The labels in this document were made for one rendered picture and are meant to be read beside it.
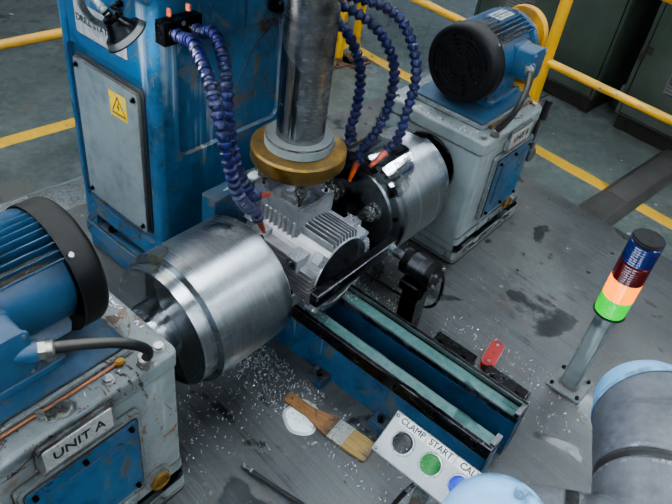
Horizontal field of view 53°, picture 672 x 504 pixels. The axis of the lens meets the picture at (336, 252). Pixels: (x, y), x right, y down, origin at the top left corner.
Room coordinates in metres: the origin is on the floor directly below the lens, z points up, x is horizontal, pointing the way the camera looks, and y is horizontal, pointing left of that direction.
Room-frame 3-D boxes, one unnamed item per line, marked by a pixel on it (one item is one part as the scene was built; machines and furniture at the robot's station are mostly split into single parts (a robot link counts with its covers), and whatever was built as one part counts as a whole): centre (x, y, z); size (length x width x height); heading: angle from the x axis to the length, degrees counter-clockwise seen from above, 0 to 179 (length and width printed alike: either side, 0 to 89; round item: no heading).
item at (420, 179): (1.29, -0.10, 1.04); 0.41 x 0.25 x 0.25; 145
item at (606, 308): (0.99, -0.55, 1.05); 0.06 x 0.06 x 0.04
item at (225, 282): (0.80, 0.24, 1.04); 0.37 x 0.25 x 0.25; 145
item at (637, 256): (0.99, -0.55, 1.19); 0.06 x 0.06 x 0.04
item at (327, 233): (1.05, 0.07, 1.02); 0.20 x 0.19 x 0.19; 55
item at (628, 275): (0.99, -0.55, 1.14); 0.06 x 0.06 x 0.04
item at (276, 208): (1.08, 0.10, 1.11); 0.12 x 0.11 x 0.07; 55
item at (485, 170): (1.54, -0.27, 0.99); 0.35 x 0.31 x 0.37; 145
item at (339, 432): (0.79, -0.04, 0.80); 0.21 x 0.05 x 0.01; 60
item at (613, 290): (0.99, -0.55, 1.10); 0.06 x 0.06 x 0.04
